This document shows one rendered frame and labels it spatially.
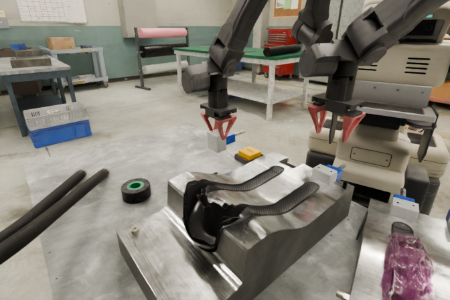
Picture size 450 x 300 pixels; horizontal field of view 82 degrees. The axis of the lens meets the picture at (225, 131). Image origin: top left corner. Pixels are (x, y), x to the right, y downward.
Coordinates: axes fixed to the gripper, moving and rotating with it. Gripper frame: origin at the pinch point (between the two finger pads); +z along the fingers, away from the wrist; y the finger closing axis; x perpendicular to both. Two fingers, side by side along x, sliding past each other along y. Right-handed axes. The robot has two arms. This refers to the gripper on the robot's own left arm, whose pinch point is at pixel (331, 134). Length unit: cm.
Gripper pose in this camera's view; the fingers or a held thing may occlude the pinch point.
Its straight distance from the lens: 68.9
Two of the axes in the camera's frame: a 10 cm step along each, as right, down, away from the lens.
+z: -0.2, 9.3, 3.7
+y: 6.4, 3.0, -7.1
